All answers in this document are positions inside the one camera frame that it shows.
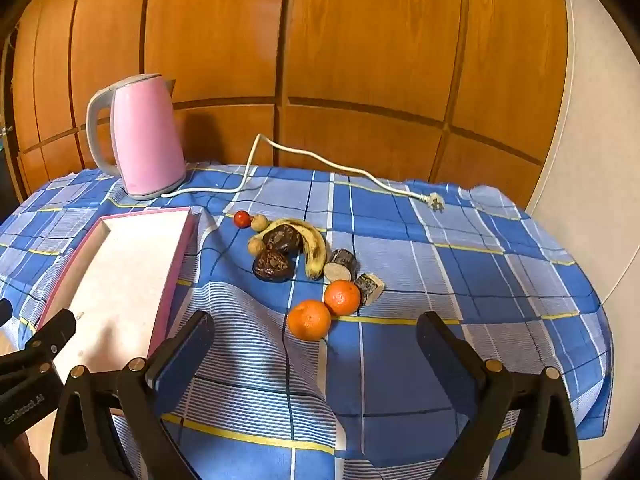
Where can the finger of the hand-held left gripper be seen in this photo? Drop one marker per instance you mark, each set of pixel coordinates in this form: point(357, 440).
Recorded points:
point(55, 332)
point(4, 311)

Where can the pink-edged white tray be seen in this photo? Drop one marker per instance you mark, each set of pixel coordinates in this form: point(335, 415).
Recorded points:
point(120, 280)

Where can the orange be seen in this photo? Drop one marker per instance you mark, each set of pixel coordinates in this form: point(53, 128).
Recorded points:
point(309, 320)
point(342, 297)

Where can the spotted yellow banana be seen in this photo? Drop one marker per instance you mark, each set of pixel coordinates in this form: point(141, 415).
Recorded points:
point(315, 250)

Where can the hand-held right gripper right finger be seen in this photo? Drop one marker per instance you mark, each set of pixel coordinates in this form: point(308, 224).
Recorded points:
point(445, 360)

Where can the pink electric kettle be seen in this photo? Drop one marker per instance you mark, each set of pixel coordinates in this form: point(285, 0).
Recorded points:
point(145, 140)

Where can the wooden wardrobe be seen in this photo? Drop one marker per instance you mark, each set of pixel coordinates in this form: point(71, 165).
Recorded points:
point(350, 35)

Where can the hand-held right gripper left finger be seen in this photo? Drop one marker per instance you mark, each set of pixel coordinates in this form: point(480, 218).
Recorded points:
point(182, 365)

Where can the red cherry tomato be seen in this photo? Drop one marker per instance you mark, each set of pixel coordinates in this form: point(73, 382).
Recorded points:
point(242, 218)

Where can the dark brown wrinkled fruit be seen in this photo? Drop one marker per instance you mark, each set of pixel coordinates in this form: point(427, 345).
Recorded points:
point(272, 265)
point(282, 240)

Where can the blue plaid tablecloth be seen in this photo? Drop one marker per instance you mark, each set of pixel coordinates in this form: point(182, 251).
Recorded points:
point(450, 260)

